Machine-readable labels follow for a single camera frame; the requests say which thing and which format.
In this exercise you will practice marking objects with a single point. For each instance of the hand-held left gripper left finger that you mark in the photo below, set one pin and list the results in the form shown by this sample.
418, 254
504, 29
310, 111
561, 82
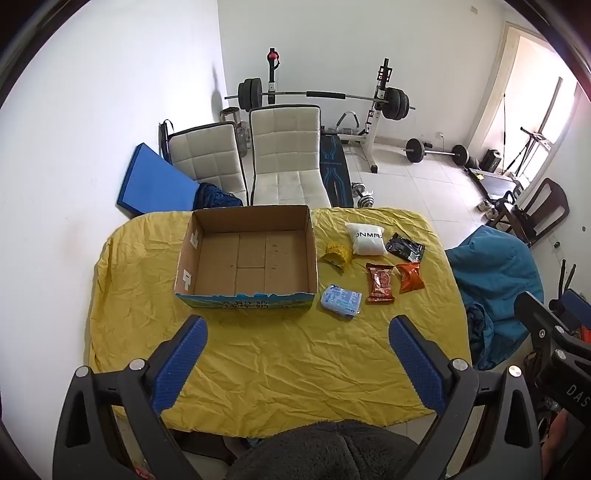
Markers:
182, 364

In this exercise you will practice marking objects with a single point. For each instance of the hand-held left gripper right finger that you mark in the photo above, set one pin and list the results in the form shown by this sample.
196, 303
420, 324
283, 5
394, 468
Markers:
415, 364

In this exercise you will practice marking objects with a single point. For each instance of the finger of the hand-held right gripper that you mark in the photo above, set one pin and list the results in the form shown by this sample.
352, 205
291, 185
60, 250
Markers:
577, 309
538, 318

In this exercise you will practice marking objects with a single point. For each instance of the orange snack packet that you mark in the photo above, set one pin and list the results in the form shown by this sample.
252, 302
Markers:
410, 277

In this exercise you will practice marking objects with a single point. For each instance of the red floral wipes packet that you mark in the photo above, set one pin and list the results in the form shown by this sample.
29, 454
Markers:
381, 282

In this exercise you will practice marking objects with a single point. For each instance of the light blue tissue pack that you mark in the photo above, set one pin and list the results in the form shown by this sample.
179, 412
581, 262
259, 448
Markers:
340, 301

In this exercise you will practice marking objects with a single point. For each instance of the black foil packet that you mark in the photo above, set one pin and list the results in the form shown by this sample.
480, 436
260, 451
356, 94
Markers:
405, 247

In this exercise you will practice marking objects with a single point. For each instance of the cardboard box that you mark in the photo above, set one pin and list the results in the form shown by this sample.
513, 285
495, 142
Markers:
249, 258

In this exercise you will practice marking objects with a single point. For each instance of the white zip pouch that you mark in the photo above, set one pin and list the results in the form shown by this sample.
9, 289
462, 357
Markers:
367, 240

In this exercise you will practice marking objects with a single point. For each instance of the small yellow packet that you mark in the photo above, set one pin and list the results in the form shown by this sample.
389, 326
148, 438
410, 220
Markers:
338, 255

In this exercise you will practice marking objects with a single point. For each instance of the teal beanbag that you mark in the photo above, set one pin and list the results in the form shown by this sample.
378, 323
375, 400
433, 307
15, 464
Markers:
494, 277

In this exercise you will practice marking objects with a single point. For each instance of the yellow tablecloth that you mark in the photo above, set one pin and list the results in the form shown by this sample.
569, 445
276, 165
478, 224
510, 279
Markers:
277, 360

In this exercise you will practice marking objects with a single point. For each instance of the dark wooden chair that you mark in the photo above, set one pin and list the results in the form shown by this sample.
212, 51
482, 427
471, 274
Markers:
547, 203

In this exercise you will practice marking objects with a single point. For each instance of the white shoes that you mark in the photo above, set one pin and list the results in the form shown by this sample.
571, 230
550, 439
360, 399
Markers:
488, 207

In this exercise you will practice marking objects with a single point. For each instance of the grey fleece clothing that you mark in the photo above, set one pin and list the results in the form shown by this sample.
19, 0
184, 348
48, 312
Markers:
323, 452

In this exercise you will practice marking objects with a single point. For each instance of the black speaker box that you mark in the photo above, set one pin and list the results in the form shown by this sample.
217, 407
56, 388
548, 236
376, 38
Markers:
491, 160

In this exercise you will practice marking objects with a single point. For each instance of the dark blue quilted cloth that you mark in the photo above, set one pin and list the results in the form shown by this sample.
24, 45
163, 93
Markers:
214, 197

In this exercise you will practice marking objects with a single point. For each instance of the black tripod stand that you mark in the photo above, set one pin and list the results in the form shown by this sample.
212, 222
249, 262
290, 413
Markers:
531, 143

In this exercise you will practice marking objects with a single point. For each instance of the chrome dumbbell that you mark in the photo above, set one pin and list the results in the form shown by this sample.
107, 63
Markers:
364, 194

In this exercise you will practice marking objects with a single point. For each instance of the blue foam mat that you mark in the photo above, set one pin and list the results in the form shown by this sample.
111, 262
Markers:
152, 180

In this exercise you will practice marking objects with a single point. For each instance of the small white padded chair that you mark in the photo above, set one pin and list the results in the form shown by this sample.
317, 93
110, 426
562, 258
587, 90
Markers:
205, 157

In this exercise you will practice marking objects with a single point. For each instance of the short barbell with black plates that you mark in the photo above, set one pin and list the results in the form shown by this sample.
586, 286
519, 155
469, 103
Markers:
414, 150

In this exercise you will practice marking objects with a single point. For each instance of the black weight bench pad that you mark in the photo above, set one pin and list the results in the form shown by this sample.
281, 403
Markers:
334, 170

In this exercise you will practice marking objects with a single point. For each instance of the white weight bench rack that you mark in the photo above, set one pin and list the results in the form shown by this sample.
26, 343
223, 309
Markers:
376, 134

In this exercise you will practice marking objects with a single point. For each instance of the large white padded chair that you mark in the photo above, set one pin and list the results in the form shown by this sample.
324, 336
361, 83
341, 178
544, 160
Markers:
286, 147

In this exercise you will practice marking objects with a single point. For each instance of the long barbell with black plates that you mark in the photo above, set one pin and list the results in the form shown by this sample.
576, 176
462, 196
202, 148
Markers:
323, 94

